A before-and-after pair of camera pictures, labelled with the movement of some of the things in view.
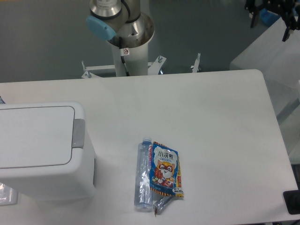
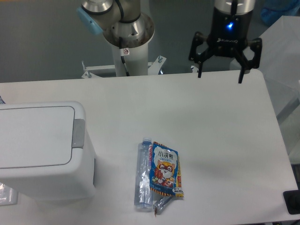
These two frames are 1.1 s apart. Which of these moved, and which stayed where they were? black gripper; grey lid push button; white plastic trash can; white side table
Moved: black gripper
Stayed: grey lid push button; white plastic trash can; white side table
